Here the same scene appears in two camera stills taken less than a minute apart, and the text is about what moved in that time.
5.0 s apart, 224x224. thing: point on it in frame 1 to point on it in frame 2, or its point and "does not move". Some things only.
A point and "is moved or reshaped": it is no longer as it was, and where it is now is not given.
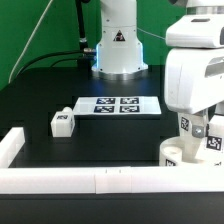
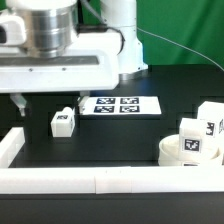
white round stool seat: x=171 y=154 is moved or reshaped
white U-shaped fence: x=15 y=180 does not move
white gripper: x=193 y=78 to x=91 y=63
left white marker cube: x=63 y=123 does not move
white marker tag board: x=117 y=105 does not move
